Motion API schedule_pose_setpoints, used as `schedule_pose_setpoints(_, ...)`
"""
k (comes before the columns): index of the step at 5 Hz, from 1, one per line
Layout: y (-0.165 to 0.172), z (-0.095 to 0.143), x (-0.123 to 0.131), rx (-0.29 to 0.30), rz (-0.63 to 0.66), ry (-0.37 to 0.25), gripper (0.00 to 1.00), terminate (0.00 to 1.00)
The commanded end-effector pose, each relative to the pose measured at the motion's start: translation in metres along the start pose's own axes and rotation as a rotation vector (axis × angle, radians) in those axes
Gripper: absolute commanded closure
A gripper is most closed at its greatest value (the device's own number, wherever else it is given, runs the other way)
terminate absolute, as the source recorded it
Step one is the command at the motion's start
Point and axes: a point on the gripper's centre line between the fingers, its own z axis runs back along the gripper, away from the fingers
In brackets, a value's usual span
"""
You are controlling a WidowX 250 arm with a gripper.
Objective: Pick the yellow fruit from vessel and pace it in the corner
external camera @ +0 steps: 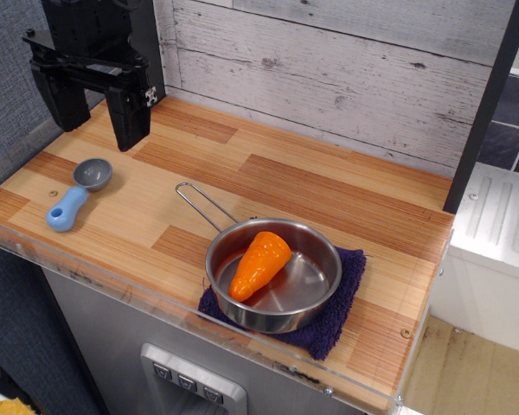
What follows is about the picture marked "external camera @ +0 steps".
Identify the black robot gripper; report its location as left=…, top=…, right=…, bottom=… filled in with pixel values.
left=22, top=1, right=151, bottom=152

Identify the orange plastic toy carrot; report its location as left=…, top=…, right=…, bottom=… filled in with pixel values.
left=228, top=231, right=292, bottom=302

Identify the silver metal pan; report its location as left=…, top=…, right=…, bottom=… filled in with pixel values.
left=175, top=182, right=343, bottom=335

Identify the blue grey ice cream scoop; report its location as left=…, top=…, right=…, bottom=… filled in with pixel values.
left=46, top=157, right=113, bottom=232

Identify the clear acrylic table edge guard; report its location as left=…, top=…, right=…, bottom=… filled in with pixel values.
left=0, top=225, right=404, bottom=414

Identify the silver dispenser button panel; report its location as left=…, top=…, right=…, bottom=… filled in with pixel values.
left=140, top=342, right=248, bottom=415

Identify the yellow object in corner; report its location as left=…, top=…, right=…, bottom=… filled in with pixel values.
left=0, top=399, right=35, bottom=415

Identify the purple cloth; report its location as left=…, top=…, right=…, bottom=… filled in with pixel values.
left=197, top=246, right=368, bottom=362

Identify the white ribbed appliance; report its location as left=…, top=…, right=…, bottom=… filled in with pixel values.
left=430, top=163, right=519, bottom=351

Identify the black metal frame post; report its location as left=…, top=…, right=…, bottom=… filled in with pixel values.
left=443, top=0, right=519, bottom=214

